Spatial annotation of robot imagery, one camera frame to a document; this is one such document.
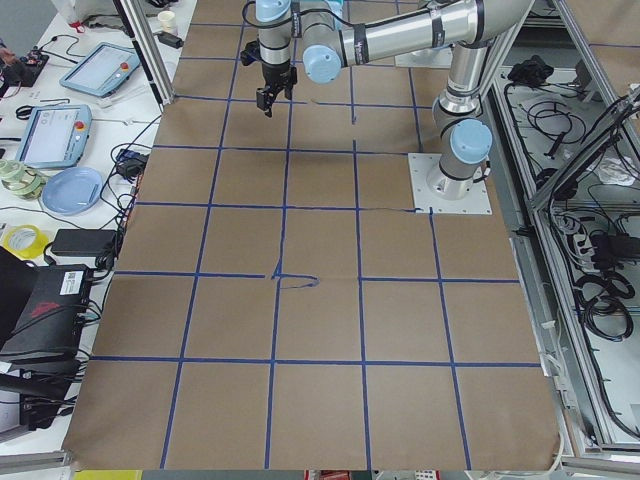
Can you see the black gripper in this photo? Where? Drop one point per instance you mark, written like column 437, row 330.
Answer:
column 276, row 75

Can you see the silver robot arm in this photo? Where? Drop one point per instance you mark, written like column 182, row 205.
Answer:
column 467, row 38

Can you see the white paper cup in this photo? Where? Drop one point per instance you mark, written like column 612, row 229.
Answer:
column 168, row 22

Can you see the blue teach pendant upper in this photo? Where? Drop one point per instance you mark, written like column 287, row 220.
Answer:
column 102, row 71

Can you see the blue teach pendant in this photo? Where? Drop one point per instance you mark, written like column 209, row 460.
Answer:
column 102, row 71
column 55, row 136

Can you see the brown paper table mat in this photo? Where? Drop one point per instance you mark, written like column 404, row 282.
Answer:
column 279, row 304

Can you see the light blue plate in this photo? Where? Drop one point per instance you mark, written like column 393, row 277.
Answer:
column 72, row 191

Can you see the blue teach pendant lower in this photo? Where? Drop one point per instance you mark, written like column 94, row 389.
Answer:
column 55, row 136

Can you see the black power adapter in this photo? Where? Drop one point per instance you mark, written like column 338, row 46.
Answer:
column 82, row 242

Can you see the green tape rolls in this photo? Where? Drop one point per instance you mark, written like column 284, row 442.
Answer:
column 23, row 181

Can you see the yellow tape roll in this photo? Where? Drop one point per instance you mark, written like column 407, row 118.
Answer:
column 25, row 241

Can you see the black electronics box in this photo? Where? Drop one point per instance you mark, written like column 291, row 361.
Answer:
column 41, row 308

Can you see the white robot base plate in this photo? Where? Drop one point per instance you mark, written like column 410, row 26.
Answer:
column 434, row 192

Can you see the aluminium frame post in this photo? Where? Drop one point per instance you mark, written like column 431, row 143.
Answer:
column 139, row 31

